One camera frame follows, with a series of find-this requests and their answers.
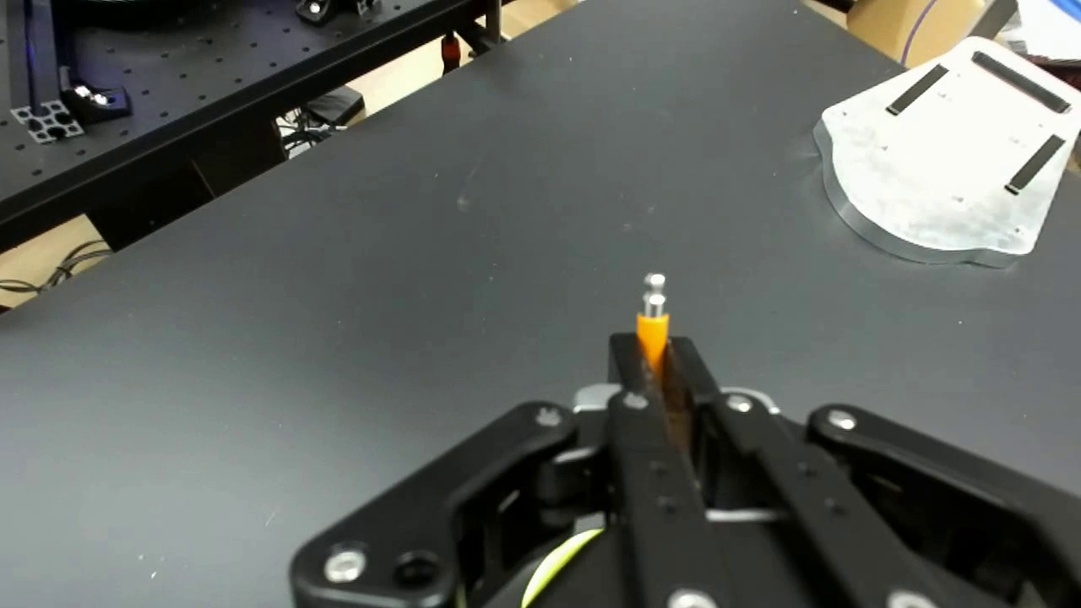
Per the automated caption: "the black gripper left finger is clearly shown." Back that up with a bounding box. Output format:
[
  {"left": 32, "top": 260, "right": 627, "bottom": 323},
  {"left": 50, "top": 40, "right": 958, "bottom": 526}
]
[{"left": 286, "top": 331, "right": 723, "bottom": 608}]

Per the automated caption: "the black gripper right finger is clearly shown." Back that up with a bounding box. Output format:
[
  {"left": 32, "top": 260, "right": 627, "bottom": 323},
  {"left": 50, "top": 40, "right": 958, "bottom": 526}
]
[{"left": 670, "top": 335, "right": 1081, "bottom": 608}]

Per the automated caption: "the silver metal mounting plate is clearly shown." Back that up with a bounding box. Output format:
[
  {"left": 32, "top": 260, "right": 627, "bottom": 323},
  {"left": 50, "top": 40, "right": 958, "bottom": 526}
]
[{"left": 811, "top": 33, "right": 1081, "bottom": 269}]

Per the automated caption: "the brown cardboard box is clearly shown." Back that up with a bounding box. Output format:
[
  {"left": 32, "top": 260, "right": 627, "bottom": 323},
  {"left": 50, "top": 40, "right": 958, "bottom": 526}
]
[{"left": 842, "top": 0, "right": 1000, "bottom": 69}]

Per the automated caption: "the black optical breadboard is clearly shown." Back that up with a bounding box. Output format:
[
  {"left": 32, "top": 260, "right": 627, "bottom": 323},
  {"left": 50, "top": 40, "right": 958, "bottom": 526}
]
[{"left": 0, "top": 0, "right": 505, "bottom": 254}]

